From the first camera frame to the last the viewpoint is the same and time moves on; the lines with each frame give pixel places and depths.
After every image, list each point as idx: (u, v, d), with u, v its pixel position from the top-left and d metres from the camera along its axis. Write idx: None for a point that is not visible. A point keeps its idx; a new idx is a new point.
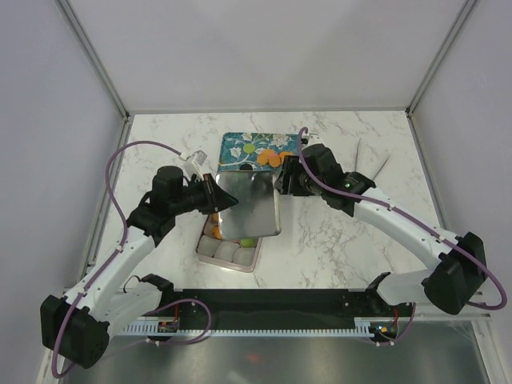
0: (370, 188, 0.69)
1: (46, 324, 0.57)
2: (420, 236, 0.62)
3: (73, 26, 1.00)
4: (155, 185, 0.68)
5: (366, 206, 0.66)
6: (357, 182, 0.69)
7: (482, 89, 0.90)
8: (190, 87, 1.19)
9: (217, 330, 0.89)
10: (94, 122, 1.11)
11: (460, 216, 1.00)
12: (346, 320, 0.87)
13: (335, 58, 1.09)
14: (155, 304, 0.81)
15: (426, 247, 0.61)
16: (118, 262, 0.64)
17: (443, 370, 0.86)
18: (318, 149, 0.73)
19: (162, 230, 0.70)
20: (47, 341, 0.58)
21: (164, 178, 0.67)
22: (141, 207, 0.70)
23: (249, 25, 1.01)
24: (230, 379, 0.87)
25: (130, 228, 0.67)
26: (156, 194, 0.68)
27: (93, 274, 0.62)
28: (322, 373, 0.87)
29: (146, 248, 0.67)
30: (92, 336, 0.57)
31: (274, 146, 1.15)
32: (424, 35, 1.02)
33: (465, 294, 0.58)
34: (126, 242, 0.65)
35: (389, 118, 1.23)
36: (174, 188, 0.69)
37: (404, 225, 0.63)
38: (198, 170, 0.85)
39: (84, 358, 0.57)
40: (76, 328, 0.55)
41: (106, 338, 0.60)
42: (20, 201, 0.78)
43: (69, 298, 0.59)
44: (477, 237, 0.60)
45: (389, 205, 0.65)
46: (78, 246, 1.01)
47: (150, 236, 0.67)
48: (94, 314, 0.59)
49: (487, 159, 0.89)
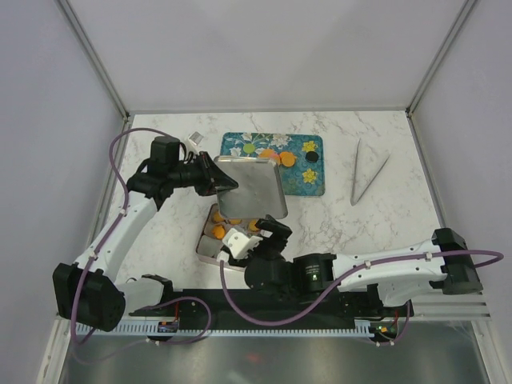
0: (333, 262, 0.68)
1: (59, 292, 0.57)
2: (413, 266, 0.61)
3: (73, 25, 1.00)
4: (154, 150, 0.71)
5: (350, 282, 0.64)
6: (318, 268, 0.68)
7: (482, 88, 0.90)
8: (190, 87, 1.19)
9: (215, 330, 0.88)
10: (94, 122, 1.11)
11: (460, 216, 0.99)
12: (346, 320, 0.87)
13: (335, 58, 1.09)
14: (158, 298, 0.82)
15: (426, 273, 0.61)
16: (124, 224, 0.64)
17: (442, 370, 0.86)
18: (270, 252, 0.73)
19: (162, 194, 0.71)
20: (63, 308, 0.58)
21: (163, 142, 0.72)
22: (138, 174, 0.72)
23: (249, 25, 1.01)
24: (230, 379, 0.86)
25: (130, 193, 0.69)
26: (155, 159, 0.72)
27: (101, 238, 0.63)
28: (322, 373, 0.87)
29: (150, 212, 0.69)
30: (110, 298, 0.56)
31: (274, 146, 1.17)
32: (424, 35, 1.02)
33: (476, 274, 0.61)
34: (128, 207, 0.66)
35: (389, 118, 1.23)
36: (173, 154, 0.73)
37: (394, 268, 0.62)
38: (194, 148, 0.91)
39: (104, 322, 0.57)
40: (92, 291, 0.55)
41: (122, 302, 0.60)
42: (20, 200, 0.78)
43: (80, 264, 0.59)
44: (443, 230, 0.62)
45: (366, 264, 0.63)
46: (78, 246, 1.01)
47: (151, 198, 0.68)
48: (108, 276, 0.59)
49: (488, 159, 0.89)
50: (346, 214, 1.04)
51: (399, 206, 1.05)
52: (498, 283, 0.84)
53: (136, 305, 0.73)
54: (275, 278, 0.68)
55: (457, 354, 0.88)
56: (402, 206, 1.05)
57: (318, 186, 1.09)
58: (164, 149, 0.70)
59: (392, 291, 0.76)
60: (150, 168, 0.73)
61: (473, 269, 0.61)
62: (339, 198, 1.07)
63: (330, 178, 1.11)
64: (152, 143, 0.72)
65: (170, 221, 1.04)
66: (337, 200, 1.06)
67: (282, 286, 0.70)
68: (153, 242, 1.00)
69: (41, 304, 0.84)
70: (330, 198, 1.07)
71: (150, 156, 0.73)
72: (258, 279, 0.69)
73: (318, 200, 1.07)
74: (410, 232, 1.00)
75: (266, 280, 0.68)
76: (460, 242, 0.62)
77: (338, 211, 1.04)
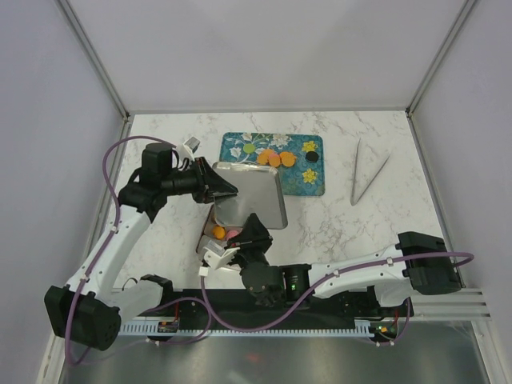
0: (309, 273, 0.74)
1: (53, 314, 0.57)
2: (377, 273, 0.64)
3: (73, 26, 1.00)
4: (145, 160, 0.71)
5: (322, 289, 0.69)
6: (299, 279, 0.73)
7: (482, 89, 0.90)
8: (190, 87, 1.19)
9: (215, 330, 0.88)
10: (94, 122, 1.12)
11: (460, 217, 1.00)
12: (346, 320, 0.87)
13: (335, 58, 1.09)
14: (157, 300, 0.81)
15: (389, 278, 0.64)
16: (115, 242, 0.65)
17: (442, 370, 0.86)
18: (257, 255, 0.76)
19: (154, 205, 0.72)
20: (58, 330, 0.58)
21: (154, 151, 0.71)
22: (130, 185, 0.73)
23: (249, 26, 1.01)
24: (230, 379, 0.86)
25: (122, 206, 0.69)
26: (146, 170, 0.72)
27: (92, 258, 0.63)
28: (322, 374, 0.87)
29: (142, 226, 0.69)
30: (104, 318, 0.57)
31: (274, 146, 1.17)
32: (423, 36, 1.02)
33: (449, 276, 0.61)
34: (120, 222, 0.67)
35: (389, 118, 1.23)
36: (164, 163, 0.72)
37: (359, 274, 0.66)
38: (189, 154, 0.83)
39: (99, 341, 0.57)
40: (86, 314, 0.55)
41: (118, 319, 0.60)
42: (20, 200, 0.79)
43: (72, 286, 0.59)
44: (405, 233, 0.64)
45: (332, 274, 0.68)
46: (78, 246, 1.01)
47: (143, 212, 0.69)
48: (100, 298, 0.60)
49: (488, 158, 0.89)
50: (346, 214, 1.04)
51: (399, 206, 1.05)
52: (498, 282, 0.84)
53: (137, 311, 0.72)
54: (274, 285, 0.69)
55: (458, 354, 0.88)
56: (402, 206, 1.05)
57: (318, 186, 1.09)
58: (155, 159, 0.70)
59: (386, 291, 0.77)
60: (142, 179, 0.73)
61: (445, 270, 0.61)
62: (339, 198, 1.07)
63: (330, 178, 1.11)
64: (143, 152, 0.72)
65: (170, 222, 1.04)
66: (337, 200, 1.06)
67: (275, 293, 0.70)
68: (153, 242, 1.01)
69: (41, 305, 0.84)
70: (330, 198, 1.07)
71: (142, 166, 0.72)
72: (258, 282, 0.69)
73: (318, 200, 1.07)
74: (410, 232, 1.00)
75: (268, 284, 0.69)
76: (427, 243, 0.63)
77: (338, 212, 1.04)
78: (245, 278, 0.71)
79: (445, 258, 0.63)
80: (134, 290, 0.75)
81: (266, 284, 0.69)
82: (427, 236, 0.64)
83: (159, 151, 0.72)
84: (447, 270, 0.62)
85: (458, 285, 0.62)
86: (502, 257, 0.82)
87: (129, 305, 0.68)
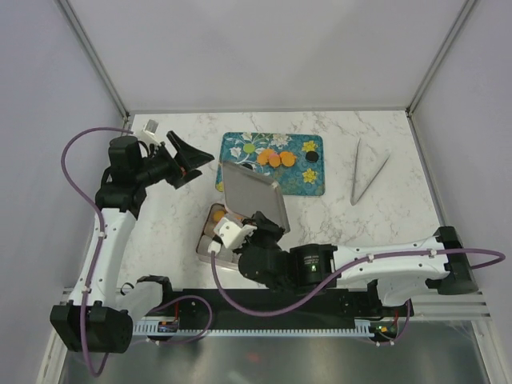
0: (333, 254, 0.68)
1: (64, 331, 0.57)
2: (415, 262, 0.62)
3: (73, 26, 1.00)
4: (112, 158, 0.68)
5: (350, 274, 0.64)
6: (314, 259, 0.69)
7: (482, 89, 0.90)
8: (190, 87, 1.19)
9: (214, 331, 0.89)
10: (94, 122, 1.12)
11: (460, 217, 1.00)
12: (346, 320, 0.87)
13: (335, 58, 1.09)
14: (158, 300, 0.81)
15: (428, 270, 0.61)
16: (107, 247, 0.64)
17: (443, 370, 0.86)
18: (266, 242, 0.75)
19: (135, 201, 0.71)
20: (73, 343, 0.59)
21: (120, 146, 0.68)
22: (105, 186, 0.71)
23: (249, 26, 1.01)
24: (230, 379, 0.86)
25: (103, 211, 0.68)
26: (117, 166, 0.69)
27: (88, 269, 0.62)
28: (322, 373, 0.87)
29: (128, 225, 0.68)
30: (115, 324, 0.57)
31: (274, 146, 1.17)
32: (424, 36, 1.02)
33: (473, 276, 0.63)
34: (106, 227, 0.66)
35: (389, 118, 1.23)
36: (133, 158, 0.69)
37: (395, 263, 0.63)
38: (152, 138, 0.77)
39: (116, 345, 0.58)
40: (96, 323, 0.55)
41: (127, 320, 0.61)
42: (20, 200, 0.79)
43: (76, 301, 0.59)
44: (446, 227, 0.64)
45: (367, 258, 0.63)
46: (78, 246, 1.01)
47: (127, 210, 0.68)
48: (106, 303, 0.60)
49: (488, 159, 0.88)
50: (346, 214, 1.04)
51: (400, 206, 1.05)
52: (499, 283, 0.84)
53: (143, 311, 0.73)
54: (270, 266, 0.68)
55: (458, 354, 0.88)
56: (402, 206, 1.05)
57: (318, 186, 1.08)
58: (124, 154, 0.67)
59: (391, 290, 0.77)
60: (114, 178, 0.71)
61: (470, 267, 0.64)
62: (339, 198, 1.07)
63: (330, 178, 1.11)
64: (109, 150, 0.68)
65: (170, 221, 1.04)
66: (337, 200, 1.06)
67: (278, 277, 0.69)
68: (153, 242, 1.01)
69: (41, 305, 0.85)
70: (330, 198, 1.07)
71: (111, 165, 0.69)
72: (253, 265, 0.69)
73: (318, 200, 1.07)
74: (410, 232, 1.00)
75: (261, 269, 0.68)
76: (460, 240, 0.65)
77: (338, 212, 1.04)
78: (242, 262, 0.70)
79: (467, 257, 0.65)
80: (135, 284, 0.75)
81: (260, 269, 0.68)
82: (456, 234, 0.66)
83: (125, 145, 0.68)
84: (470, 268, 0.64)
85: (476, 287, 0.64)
86: (502, 257, 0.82)
87: (134, 306, 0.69)
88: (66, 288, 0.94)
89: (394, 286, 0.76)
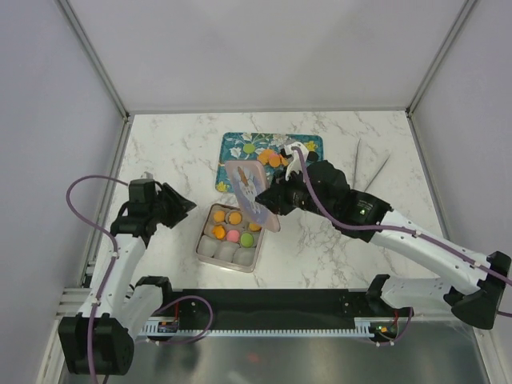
0: (386, 212, 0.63)
1: (68, 346, 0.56)
2: (453, 263, 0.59)
3: (73, 25, 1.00)
4: (132, 192, 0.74)
5: (390, 235, 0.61)
6: (366, 204, 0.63)
7: (482, 89, 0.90)
8: (190, 87, 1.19)
9: (214, 330, 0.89)
10: (94, 122, 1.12)
11: (460, 217, 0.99)
12: (346, 320, 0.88)
13: (335, 58, 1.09)
14: (159, 301, 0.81)
15: (460, 275, 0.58)
16: (119, 266, 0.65)
17: (443, 370, 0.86)
18: (330, 174, 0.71)
19: (147, 230, 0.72)
20: (74, 362, 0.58)
21: (140, 182, 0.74)
22: (120, 218, 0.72)
23: (248, 25, 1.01)
24: (230, 378, 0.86)
25: (117, 237, 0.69)
26: (134, 201, 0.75)
27: (98, 284, 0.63)
28: (322, 374, 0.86)
29: (139, 250, 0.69)
30: (120, 340, 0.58)
31: (274, 146, 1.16)
32: (424, 36, 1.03)
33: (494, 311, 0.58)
34: (119, 248, 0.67)
35: (389, 118, 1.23)
36: (150, 194, 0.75)
37: (434, 251, 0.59)
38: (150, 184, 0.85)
39: (118, 363, 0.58)
40: (102, 336, 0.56)
41: (130, 342, 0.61)
42: (21, 200, 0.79)
43: (85, 313, 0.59)
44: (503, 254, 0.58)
45: (414, 231, 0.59)
46: (78, 246, 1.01)
47: (139, 238, 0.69)
48: (114, 318, 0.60)
49: (488, 159, 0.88)
50: None
51: (400, 206, 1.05)
52: None
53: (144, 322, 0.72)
54: (332, 186, 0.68)
55: (458, 354, 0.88)
56: (402, 206, 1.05)
57: None
58: (143, 187, 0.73)
59: (398, 288, 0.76)
60: (130, 211, 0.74)
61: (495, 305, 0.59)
62: None
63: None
64: (129, 186, 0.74)
65: None
66: None
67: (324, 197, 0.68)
68: (153, 242, 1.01)
69: (41, 305, 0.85)
70: None
71: (130, 199, 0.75)
72: (318, 176, 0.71)
73: None
74: None
75: (323, 180, 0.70)
76: None
77: None
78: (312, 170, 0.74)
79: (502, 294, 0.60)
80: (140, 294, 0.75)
81: (322, 180, 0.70)
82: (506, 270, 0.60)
83: (145, 181, 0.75)
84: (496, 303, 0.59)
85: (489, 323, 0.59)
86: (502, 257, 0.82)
87: (138, 322, 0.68)
88: (66, 288, 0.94)
89: (405, 286, 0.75)
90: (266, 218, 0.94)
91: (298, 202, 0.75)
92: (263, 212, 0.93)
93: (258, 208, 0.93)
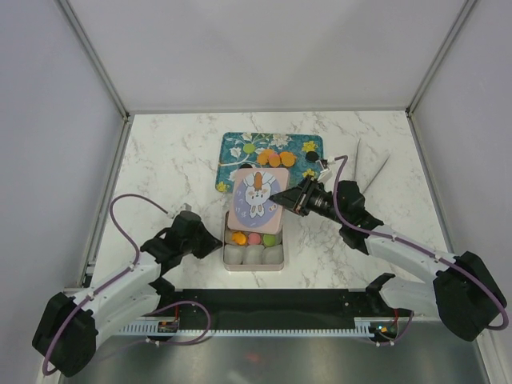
0: (377, 226, 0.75)
1: (45, 319, 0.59)
2: (419, 258, 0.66)
3: (72, 25, 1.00)
4: (176, 222, 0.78)
5: (374, 240, 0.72)
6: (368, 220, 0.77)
7: (482, 89, 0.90)
8: (190, 87, 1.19)
9: (218, 330, 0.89)
10: (94, 122, 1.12)
11: (459, 217, 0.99)
12: (345, 320, 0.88)
13: (335, 58, 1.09)
14: (152, 308, 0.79)
15: (424, 269, 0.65)
16: (128, 277, 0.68)
17: (442, 370, 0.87)
18: (355, 191, 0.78)
19: (169, 264, 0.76)
20: (40, 337, 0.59)
21: (186, 218, 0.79)
22: (155, 238, 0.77)
23: (248, 26, 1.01)
24: (230, 378, 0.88)
25: (142, 254, 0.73)
26: (174, 231, 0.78)
27: (102, 282, 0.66)
28: (322, 373, 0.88)
29: (152, 276, 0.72)
30: (84, 343, 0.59)
31: (274, 146, 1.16)
32: (424, 36, 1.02)
33: (476, 315, 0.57)
34: (138, 264, 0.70)
35: (389, 118, 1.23)
36: (190, 230, 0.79)
37: (406, 251, 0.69)
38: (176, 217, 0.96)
39: (69, 362, 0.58)
40: (76, 330, 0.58)
41: (91, 348, 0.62)
42: (20, 200, 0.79)
43: (76, 299, 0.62)
44: (474, 254, 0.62)
45: (391, 236, 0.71)
46: (79, 246, 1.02)
47: (158, 266, 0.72)
48: (95, 318, 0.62)
49: (488, 160, 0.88)
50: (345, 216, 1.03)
51: (399, 206, 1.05)
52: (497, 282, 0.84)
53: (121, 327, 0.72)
54: (350, 205, 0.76)
55: (457, 354, 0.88)
56: (402, 206, 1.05)
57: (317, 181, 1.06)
58: (186, 224, 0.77)
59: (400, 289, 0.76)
60: (167, 237, 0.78)
61: (487, 315, 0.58)
62: None
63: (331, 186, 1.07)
64: (178, 216, 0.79)
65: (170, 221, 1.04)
66: None
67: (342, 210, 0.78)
68: None
69: (41, 305, 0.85)
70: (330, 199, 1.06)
71: (170, 226, 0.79)
72: (344, 191, 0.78)
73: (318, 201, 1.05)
74: (410, 232, 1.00)
75: (347, 197, 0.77)
76: (485, 275, 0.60)
77: None
78: (343, 183, 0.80)
79: (494, 307, 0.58)
80: (137, 298, 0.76)
81: (346, 198, 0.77)
82: (492, 278, 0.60)
83: (190, 218, 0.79)
84: (487, 314, 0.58)
85: (475, 330, 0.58)
86: (502, 258, 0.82)
87: (114, 331, 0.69)
88: (66, 289, 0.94)
89: (408, 286, 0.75)
90: (267, 220, 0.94)
91: (317, 206, 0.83)
92: (267, 214, 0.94)
93: (260, 210, 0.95)
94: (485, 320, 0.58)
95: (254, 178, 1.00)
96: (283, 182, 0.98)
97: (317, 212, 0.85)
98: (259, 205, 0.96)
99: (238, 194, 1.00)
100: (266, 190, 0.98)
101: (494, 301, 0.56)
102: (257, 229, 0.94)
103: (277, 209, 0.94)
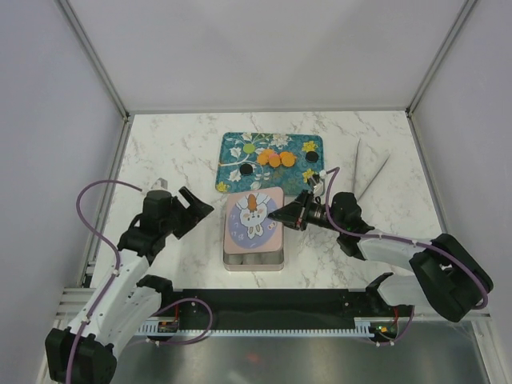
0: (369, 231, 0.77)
1: (51, 358, 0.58)
2: (401, 248, 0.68)
3: (73, 25, 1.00)
4: (146, 206, 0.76)
5: (366, 243, 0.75)
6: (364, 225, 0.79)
7: (482, 89, 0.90)
8: (190, 87, 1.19)
9: (217, 330, 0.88)
10: (94, 122, 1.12)
11: (459, 217, 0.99)
12: (346, 320, 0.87)
13: (335, 58, 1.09)
14: (158, 306, 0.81)
15: (405, 255, 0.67)
16: (117, 284, 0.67)
17: (442, 370, 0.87)
18: (344, 199, 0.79)
19: (153, 249, 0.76)
20: (55, 372, 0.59)
21: (154, 198, 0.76)
22: (132, 229, 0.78)
23: (249, 26, 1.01)
24: (230, 379, 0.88)
25: (122, 251, 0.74)
26: (146, 215, 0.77)
27: (93, 301, 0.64)
28: (322, 374, 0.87)
29: (141, 269, 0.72)
30: (101, 362, 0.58)
31: (274, 146, 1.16)
32: (424, 36, 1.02)
33: (459, 294, 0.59)
34: (121, 266, 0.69)
35: (389, 118, 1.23)
36: (164, 208, 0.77)
37: (390, 245, 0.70)
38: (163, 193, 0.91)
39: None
40: (85, 356, 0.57)
41: (114, 361, 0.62)
42: (19, 199, 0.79)
43: (73, 328, 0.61)
44: (450, 235, 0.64)
45: (377, 234, 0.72)
46: (79, 246, 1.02)
47: (143, 256, 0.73)
48: (101, 338, 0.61)
49: (487, 160, 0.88)
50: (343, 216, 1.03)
51: (399, 206, 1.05)
52: (497, 282, 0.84)
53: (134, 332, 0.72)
54: (348, 216, 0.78)
55: (458, 354, 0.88)
56: (402, 206, 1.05)
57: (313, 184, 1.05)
58: (156, 206, 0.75)
59: (392, 283, 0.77)
60: (142, 223, 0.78)
61: (470, 295, 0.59)
62: None
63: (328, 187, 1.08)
64: (144, 198, 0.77)
65: None
66: None
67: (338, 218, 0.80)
68: None
69: (41, 305, 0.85)
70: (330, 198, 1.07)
71: (142, 212, 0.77)
72: (341, 202, 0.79)
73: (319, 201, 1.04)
74: (410, 232, 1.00)
75: (344, 207, 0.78)
76: (462, 254, 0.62)
77: None
78: (338, 195, 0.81)
79: (474, 286, 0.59)
80: (139, 302, 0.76)
81: (344, 208, 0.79)
82: (469, 254, 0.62)
83: (158, 198, 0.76)
84: (470, 292, 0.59)
85: (461, 312, 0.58)
86: (502, 258, 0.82)
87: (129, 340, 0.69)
88: (66, 289, 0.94)
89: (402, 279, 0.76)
90: (269, 238, 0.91)
91: (316, 218, 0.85)
92: (267, 232, 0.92)
93: (259, 230, 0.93)
94: (468, 298, 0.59)
95: (248, 200, 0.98)
96: (279, 201, 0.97)
97: (316, 224, 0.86)
98: (257, 225, 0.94)
99: (233, 217, 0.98)
100: (262, 210, 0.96)
101: (475, 281, 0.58)
102: (258, 249, 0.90)
103: (275, 224, 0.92)
